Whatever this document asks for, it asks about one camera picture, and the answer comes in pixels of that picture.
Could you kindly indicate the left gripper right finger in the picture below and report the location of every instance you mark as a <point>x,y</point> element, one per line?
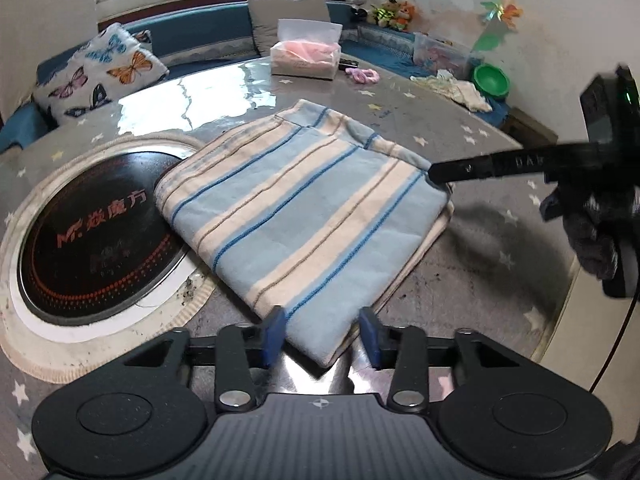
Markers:
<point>402,350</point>

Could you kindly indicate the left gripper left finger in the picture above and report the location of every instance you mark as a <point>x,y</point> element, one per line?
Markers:
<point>238,350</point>

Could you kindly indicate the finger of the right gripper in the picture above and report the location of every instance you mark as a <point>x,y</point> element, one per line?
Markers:
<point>553,161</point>

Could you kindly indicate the blue striped cloth garment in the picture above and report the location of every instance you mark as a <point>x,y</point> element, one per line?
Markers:
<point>309,211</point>

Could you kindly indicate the green plastic bowl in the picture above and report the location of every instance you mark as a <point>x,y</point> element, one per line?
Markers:
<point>492,81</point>

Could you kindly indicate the small cream cloth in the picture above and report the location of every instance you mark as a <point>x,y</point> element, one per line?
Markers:
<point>462,92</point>

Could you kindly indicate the colourful paper pinwheel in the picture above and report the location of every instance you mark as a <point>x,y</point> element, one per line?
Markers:
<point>498,20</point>

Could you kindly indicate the clear plastic storage box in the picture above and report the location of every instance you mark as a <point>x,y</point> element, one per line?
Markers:
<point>433,54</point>

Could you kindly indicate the black induction cooktop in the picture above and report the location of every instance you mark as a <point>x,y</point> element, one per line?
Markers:
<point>99,244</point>

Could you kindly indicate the pink hair scrunchie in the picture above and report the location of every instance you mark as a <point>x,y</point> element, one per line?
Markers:
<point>363,75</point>

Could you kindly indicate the small black object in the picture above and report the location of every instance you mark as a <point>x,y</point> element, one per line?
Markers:
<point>347,64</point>

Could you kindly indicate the black white plush toy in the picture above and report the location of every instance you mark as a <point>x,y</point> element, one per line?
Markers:
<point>358,10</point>

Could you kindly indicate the pink tissue box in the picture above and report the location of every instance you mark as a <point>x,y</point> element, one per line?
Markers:
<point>306,48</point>

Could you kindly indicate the butterfly print pillow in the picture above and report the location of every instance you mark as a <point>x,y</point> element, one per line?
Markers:
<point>112,65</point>

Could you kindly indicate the blue sofa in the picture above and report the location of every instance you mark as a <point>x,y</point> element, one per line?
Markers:
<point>197,39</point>

